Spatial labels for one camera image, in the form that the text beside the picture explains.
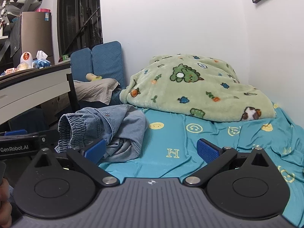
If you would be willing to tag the teal printed bed sheet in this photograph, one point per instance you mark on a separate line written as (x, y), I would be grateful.
(171, 135)

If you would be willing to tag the white egg-shaped device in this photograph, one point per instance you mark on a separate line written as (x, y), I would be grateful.
(26, 60)

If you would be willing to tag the blue denim jacket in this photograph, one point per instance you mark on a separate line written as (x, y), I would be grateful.
(123, 128)

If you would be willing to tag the blue tissue pack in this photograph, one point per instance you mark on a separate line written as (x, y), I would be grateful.
(42, 63)

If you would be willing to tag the dark barred window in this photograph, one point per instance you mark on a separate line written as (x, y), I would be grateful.
(78, 16)

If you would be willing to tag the person's left hand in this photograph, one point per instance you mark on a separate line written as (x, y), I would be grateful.
(4, 204)

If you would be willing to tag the small green box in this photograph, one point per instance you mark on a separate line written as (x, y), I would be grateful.
(66, 58)

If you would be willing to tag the pink snack packet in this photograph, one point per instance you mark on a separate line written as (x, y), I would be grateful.
(10, 71)

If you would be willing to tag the beige pillow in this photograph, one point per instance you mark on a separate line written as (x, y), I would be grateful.
(95, 87)

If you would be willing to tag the yellow plush toy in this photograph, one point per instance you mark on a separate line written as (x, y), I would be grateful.
(93, 77)

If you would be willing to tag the cardboard box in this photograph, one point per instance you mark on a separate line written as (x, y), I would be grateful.
(55, 109)

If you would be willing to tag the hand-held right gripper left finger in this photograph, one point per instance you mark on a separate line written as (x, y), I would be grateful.
(96, 150)

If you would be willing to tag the blue chair cover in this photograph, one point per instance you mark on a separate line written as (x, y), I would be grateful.
(28, 121)

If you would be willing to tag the pink lidded container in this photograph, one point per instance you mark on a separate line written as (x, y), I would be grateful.
(43, 10)

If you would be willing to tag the green printed fleece blanket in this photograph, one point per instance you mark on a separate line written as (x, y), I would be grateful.
(201, 92)

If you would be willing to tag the blue padded panel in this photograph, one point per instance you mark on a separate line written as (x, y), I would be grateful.
(106, 59)
(80, 64)

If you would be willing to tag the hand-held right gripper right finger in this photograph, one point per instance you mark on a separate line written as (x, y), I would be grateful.
(207, 150)

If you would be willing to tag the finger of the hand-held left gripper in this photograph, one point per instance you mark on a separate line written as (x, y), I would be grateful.
(15, 132)

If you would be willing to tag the white desk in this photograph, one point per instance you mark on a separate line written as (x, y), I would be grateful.
(30, 85)

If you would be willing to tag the dark hanging cloth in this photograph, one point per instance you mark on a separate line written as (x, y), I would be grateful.
(15, 38)

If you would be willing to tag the silver refrigerator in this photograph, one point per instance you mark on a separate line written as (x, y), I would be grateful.
(35, 33)

